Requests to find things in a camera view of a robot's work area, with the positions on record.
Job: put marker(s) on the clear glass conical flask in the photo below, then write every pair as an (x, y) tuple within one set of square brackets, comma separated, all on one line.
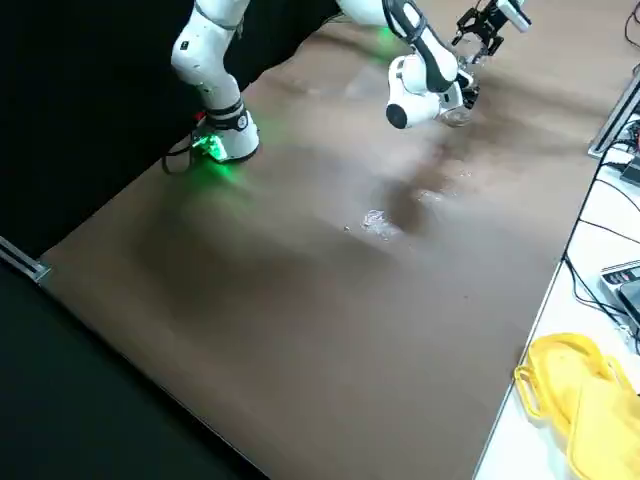
[(457, 117)]

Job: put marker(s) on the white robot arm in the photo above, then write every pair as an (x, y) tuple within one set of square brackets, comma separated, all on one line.
[(515, 15), (210, 65)]

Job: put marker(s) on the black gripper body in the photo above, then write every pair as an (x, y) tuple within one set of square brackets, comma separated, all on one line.
[(492, 20), (470, 95)]

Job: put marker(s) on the grey black electronic device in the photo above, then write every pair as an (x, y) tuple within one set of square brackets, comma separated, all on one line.
[(622, 285)]

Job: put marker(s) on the yellow bag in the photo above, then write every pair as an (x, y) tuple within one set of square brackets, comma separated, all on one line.
[(585, 400)]

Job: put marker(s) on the clear glass beaker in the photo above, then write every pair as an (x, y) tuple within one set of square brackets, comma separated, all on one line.
[(472, 57)]

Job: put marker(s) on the aluminium frame rail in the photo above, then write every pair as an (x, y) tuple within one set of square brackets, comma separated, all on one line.
[(25, 262)]

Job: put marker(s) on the aluminium frame post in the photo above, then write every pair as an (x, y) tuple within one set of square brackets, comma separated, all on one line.
[(615, 120)]

